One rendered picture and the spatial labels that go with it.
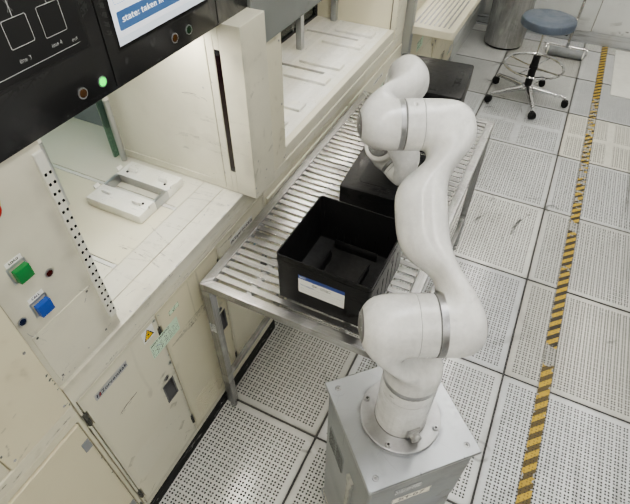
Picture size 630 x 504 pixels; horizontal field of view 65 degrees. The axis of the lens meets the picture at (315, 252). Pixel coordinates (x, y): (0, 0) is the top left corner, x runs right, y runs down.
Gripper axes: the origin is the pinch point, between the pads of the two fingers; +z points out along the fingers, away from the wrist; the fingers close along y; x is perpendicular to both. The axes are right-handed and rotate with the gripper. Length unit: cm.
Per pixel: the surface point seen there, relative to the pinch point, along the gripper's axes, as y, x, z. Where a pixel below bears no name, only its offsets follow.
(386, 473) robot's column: -28, 73, -56
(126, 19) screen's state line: 42, -1, -87
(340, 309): -3, 46, -35
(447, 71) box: -5, -44, 26
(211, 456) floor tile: 35, 120, 4
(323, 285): 2, 40, -40
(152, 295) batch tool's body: 42, 56, -52
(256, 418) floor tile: 27, 106, 19
